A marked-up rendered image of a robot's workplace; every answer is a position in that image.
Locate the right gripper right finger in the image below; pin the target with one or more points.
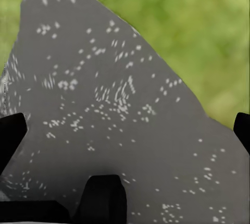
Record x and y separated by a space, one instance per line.
242 129

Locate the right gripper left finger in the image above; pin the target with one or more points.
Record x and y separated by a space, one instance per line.
12 130

